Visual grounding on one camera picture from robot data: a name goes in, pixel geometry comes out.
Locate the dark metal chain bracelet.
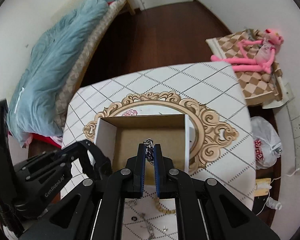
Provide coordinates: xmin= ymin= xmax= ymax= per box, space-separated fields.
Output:
xmin=142 ymin=138 xmax=156 ymax=165

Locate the wooden bead bracelet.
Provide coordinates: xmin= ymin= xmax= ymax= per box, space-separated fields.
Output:
xmin=153 ymin=196 xmax=177 ymax=215

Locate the white cardboard box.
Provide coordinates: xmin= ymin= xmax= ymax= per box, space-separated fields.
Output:
xmin=94 ymin=114 xmax=190 ymax=172

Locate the bed with patterned mattress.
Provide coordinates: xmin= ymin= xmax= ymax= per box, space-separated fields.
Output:
xmin=22 ymin=0 xmax=136 ymax=151

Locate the white patterned tablecloth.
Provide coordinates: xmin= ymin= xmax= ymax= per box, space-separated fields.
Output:
xmin=60 ymin=61 xmax=257 ymax=240

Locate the blue duvet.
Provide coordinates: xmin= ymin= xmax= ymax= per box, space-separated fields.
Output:
xmin=6 ymin=0 xmax=126 ymax=147

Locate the yellow box on floor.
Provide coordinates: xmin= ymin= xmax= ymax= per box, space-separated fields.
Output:
xmin=254 ymin=178 xmax=272 ymax=197

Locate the white plastic bag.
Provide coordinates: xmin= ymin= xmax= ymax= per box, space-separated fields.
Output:
xmin=250 ymin=116 xmax=282 ymax=170

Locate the brown checkered cushion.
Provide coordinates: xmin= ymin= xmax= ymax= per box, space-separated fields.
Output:
xmin=206 ymin=37 xmax=286 ymax=108

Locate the white power strip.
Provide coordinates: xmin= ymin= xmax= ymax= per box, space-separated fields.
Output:
xmin=284 ymin=83 xmax=300 ymax=175

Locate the pink panther plush toy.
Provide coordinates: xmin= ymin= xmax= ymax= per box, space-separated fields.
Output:
xmin=210 ymin=29 xmax=284 ymax=74

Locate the silver chain necklace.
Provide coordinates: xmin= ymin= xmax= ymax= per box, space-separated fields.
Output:
xmin=125 ymin=199 xmax=157 ymax=240

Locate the white charger with cable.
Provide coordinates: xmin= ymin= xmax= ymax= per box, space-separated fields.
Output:
xmin=255 ymin=163 xmax=300 ymax=216

